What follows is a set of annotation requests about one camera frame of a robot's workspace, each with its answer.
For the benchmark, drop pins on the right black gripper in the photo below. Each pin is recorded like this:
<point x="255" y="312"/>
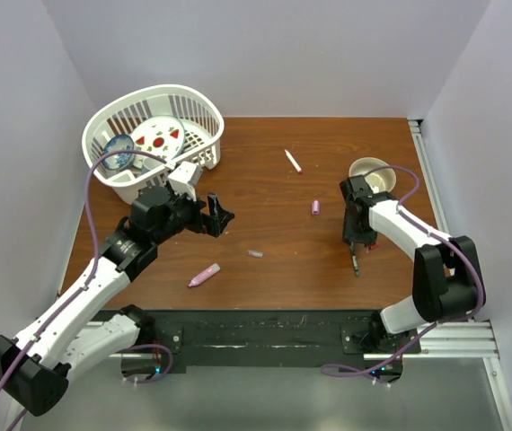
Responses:
<point x="348" y="234"/>

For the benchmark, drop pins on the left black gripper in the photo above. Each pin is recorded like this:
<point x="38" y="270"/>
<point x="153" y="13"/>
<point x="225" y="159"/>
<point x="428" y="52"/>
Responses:
<point x="213" y="224"/>

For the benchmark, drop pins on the green gel pen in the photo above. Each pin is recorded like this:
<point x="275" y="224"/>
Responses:
<point x="354" y="259"/>

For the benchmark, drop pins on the purple highlighter cap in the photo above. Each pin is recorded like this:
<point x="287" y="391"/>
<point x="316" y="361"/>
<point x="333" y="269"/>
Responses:
<point x="315" y="208"/>

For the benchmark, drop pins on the clear pen cap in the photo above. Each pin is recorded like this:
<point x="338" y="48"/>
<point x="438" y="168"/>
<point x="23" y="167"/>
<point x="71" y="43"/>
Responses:
<point x="255" y="254"/>

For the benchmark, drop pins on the white red marker pen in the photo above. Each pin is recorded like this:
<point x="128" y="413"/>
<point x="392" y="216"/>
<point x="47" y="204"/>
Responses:
<point x="293" y="161"/>

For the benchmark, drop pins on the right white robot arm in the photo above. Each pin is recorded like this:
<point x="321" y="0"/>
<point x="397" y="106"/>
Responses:
<point x="446" y="278"/>

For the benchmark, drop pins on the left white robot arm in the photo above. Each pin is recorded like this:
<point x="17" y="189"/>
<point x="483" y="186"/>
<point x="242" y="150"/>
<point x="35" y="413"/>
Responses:
<point x="33" y="369"/>

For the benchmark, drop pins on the pink highlighter pen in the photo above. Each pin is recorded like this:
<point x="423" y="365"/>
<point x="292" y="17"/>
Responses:
<point x="204" y="275"/>

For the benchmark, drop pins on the beige ceramic bowl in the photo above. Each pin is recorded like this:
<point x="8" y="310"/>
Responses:
<point x="378" y="176"/>

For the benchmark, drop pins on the white cup in basket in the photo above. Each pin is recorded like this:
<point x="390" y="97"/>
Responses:
<point x="150" y="164"/>

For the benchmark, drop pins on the white plate with fruit pattern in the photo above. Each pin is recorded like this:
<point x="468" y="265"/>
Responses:
<point x="160" y="135"/>

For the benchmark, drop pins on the blue patterned bowl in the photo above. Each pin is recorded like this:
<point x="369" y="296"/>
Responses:
<point x="119" y="157"/>

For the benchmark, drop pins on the white plastic dish basket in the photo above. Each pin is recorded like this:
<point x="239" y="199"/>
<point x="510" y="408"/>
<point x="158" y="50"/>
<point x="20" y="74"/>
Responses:
<point x="202" y="121"/>

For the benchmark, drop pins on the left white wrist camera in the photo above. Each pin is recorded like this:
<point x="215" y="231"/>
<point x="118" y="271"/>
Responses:
<point x="184" y="179"/>

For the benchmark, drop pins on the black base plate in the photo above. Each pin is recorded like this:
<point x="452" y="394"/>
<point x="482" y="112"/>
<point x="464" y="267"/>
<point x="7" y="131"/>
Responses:
<point x="258" y="338"/>

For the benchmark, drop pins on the aluminium frame rail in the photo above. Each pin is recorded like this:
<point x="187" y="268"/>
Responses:
<point x="466" y="339"/>

